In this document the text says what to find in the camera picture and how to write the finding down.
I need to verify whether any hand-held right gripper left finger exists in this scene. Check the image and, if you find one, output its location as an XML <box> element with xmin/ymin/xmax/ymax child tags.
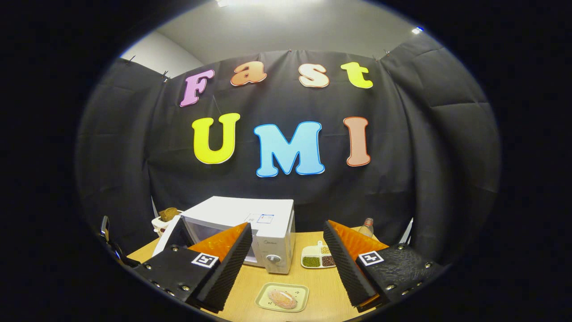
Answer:
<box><xmin>134</xmin><ymin>222</ymin><xmax>253</xmax><ymax>314</ymax></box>

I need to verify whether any black backdrop cloth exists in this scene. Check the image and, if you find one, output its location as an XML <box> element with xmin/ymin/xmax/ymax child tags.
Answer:
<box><xmin>76</xmin><ymin>34</ymin><xmax>501</xmax><ymax>269</ymax></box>

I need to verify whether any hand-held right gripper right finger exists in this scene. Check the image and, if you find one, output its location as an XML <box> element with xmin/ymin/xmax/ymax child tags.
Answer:
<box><xmin>323</xmin><ymin>219</ymin><xmax>445</xmax><ymax>313</ymax></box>

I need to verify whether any white microwave oven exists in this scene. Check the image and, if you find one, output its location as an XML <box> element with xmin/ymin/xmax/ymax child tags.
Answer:
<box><xmin>152</xmin><ymin>196</ymin><xmax>296</xmax><ymax>275</ymax></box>

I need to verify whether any pink bread roll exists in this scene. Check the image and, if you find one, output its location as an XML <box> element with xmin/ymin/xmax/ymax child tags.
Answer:
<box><xmin>268</xmin><ymin>288</ymin><xmax>298</xmax><ymax>310</ymax></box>

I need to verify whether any white toaster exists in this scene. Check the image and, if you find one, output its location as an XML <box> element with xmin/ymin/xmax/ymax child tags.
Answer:
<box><xmin>151</xmin><ymin>210</ymin><xmax>184</xmax><ymax>237</ymax></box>

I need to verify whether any white divided dish with beans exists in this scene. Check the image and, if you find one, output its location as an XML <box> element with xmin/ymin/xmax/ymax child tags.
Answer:
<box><xmin>301</xmin><ymin>241</ymin><xmax>336</xmax><ymax>269</ymax></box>

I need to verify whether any pale green square plate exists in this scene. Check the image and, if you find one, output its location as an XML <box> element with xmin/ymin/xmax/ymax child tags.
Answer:
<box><xmin>255</xmin><ymin>282</ymin><xmax>310</xmax><ymax>313</ymax></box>

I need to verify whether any long ceiling light panel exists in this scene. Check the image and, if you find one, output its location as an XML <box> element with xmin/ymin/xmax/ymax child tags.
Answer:
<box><xmin>214</xmin><ymin>0</ymin><xmax>331</xmax><ymax>8</ymax></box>

